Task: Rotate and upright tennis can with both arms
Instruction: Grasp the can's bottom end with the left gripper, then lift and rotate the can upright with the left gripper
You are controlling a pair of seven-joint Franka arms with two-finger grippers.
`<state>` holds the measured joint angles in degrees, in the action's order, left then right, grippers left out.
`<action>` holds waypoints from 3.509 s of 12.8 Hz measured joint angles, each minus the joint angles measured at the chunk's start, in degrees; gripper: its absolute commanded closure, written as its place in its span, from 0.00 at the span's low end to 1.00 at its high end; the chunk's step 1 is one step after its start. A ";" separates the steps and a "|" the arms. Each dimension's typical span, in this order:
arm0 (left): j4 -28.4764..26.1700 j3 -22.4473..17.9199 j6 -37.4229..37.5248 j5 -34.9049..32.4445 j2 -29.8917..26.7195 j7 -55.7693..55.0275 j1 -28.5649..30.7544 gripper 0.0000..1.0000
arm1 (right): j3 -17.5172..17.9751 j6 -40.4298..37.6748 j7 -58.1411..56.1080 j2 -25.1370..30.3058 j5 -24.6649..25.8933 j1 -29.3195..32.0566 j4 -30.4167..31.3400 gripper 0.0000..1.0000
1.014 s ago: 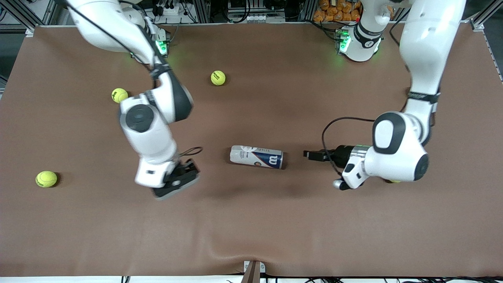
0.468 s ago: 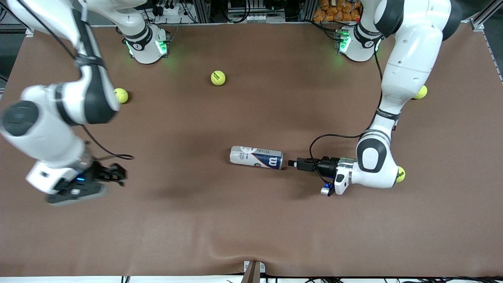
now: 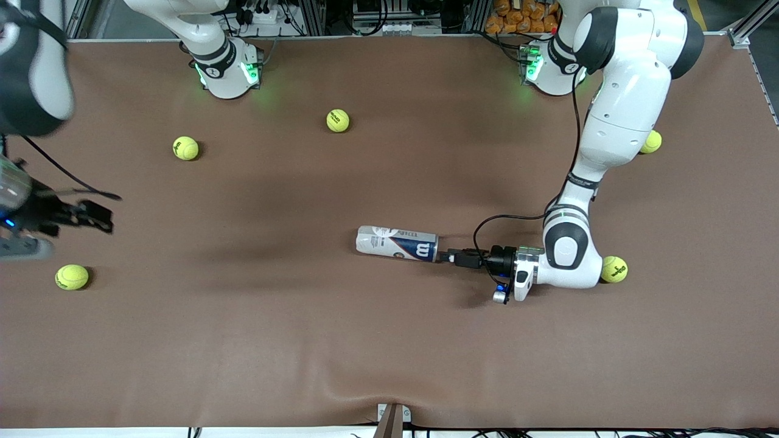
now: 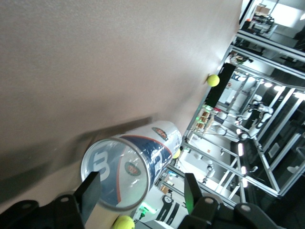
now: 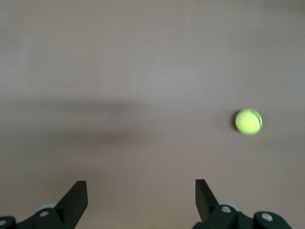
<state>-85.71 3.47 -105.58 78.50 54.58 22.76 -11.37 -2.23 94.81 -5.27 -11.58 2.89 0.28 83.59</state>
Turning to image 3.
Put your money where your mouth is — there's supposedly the long white socket strip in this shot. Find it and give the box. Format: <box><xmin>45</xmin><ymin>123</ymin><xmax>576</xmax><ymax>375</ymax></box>
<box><xmin>355</xmin><ymin>21</ymin><xmax>443</xmax><ymax>36</ymax></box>

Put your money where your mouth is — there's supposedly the pile of orange objects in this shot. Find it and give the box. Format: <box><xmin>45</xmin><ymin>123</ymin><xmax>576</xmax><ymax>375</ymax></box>
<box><xmin>484</xmin><ymin>0</ymin><xmax>562</xmax><ymax>35</ymax></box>

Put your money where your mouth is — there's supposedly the brown mounting bar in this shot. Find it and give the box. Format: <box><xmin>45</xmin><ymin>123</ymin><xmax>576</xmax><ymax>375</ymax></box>
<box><xmin>372</xmin><ymin>403</ymin><xmax>404</xmax><ymax>438</ymax></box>

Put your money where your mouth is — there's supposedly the grey metal table bracket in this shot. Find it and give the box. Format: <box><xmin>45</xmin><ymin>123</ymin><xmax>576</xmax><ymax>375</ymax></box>
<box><xmin>377</xmin><ymin>403</ymin><xmax>413</xmax><ymax>425</ymax></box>

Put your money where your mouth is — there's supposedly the aluminium frame profile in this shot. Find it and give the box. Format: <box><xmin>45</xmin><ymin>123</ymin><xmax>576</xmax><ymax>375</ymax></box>
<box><xmin>301</xmin><ymin>0</ymin><xmax>327</xmax><ymax>36</ymax></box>
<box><xmin>66</xmin><ymin>0</ymin><xmax>93</xmax><ymax>39</ymax></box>
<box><xmin>469</xmin><ymin>0</ymin><xmax>492</xmax><ymax>35</ymax></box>
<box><xmin>727</xmin><ymin>0</ymin><xmax>779</xmax><ymax>50</ymax></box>

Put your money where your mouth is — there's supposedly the blue white tennis ball can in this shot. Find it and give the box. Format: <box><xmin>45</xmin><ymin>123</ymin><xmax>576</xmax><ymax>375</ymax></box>
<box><xmin>355</xmin><ymin>225</ymin><xmax>440</xmax><ymax>263</ymax></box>

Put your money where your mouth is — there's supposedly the white power strip with plugs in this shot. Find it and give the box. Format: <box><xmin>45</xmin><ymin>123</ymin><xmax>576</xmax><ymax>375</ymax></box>
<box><xmin>236</xmin><ymin>3</ymin><xmax>282</xmax><ymax>26</ymax></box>

